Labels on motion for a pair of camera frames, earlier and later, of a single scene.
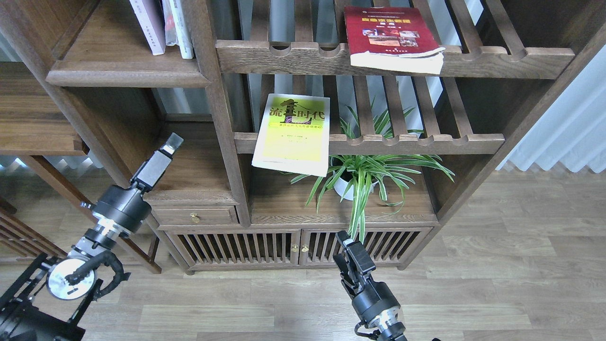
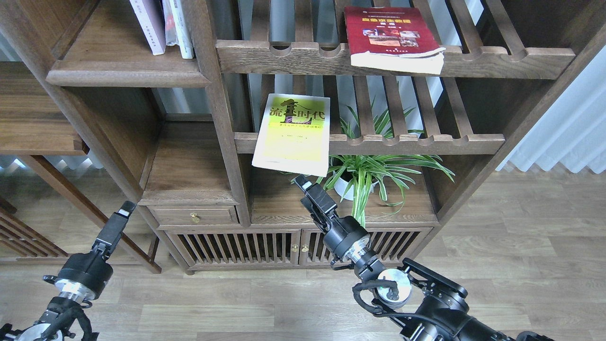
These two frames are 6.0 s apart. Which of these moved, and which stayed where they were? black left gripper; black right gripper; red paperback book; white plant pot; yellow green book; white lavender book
Moved: black right gripper; black left gripper
Stayed: yellow green book; red paperback book; white plant pot; white lavender book
